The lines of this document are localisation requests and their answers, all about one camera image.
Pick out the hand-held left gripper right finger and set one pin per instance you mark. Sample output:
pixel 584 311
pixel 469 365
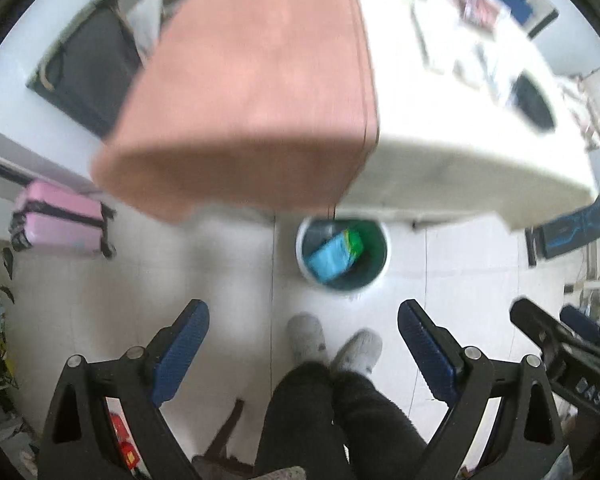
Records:
pixel 425 355

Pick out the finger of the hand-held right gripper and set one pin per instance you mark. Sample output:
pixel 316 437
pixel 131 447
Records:
pixel 532 325
pixel 580 324

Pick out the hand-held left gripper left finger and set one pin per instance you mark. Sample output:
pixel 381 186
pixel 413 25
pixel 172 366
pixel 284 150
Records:
pixel 180 350

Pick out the white round trash bin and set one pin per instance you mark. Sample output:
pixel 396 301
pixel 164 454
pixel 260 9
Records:
pixel 375 260

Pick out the grey right sock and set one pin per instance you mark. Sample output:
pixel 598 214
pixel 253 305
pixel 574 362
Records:
pixel 360 350

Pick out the grey sock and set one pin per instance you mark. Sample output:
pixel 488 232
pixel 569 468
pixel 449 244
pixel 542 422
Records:
pixel 360 350
pixel 307 337

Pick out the person's right leg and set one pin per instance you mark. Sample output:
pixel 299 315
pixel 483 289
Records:
pixel 380 420

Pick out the person's leg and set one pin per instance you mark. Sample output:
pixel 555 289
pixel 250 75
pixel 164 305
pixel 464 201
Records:
pixel 300 410
pixel 380 420

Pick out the black chair with blue lines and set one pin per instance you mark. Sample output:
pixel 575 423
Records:
pixel 570 230

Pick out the grey left sock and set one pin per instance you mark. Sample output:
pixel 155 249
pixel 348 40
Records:
pixel 307 337

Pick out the green snack packet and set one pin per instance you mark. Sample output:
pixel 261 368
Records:
pixel 354 242

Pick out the person's left leg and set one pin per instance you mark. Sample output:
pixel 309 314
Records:
pixel 300 410

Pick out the blue snack packet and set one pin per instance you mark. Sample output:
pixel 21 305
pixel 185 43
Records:
pixel 330 260

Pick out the pink suitcase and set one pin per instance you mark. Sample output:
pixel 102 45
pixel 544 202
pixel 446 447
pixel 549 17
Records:
pixel 60 220

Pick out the chair with beige clothes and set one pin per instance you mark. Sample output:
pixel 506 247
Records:
pixel 597 105

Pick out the black oval object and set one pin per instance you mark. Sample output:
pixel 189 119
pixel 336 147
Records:
pixel 532 102

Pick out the pink blanket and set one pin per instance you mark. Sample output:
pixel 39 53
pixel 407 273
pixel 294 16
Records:
pixel 260 85

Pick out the black suitcase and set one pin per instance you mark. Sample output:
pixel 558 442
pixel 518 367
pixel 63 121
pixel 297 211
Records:
pixel 90 70

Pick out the white flat box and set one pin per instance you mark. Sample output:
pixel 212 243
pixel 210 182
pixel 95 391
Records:
pixel 432 35

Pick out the red white packet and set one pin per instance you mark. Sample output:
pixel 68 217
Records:
pixel 472 2

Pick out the white plastic bag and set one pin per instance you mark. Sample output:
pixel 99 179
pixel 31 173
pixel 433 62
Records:
pixel 147 15

